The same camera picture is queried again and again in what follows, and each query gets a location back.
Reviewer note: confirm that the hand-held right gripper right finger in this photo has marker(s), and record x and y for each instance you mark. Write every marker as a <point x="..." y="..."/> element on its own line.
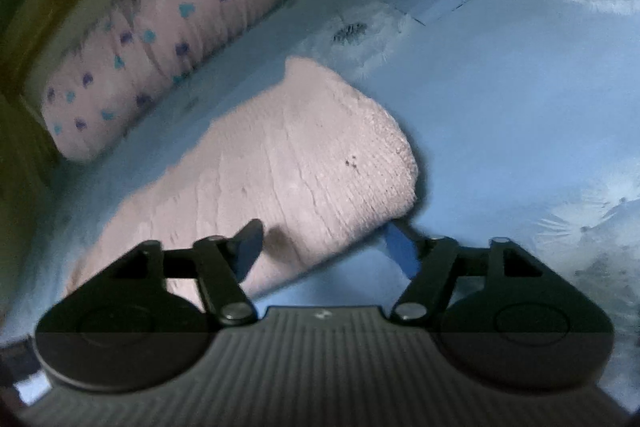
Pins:
<point x="400" y="252"/>

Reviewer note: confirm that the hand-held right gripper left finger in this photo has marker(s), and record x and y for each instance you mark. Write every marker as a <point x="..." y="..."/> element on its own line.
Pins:
<point x="250" y="252"/>

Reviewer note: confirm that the blue dandelion-print bed sheet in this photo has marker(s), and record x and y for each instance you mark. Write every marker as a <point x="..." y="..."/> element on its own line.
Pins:
<point x="505" y="107"/>

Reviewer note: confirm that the pink heart-patterned pillow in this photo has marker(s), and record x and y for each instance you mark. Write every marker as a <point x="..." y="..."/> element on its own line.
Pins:
<point x="165" y="42"/>

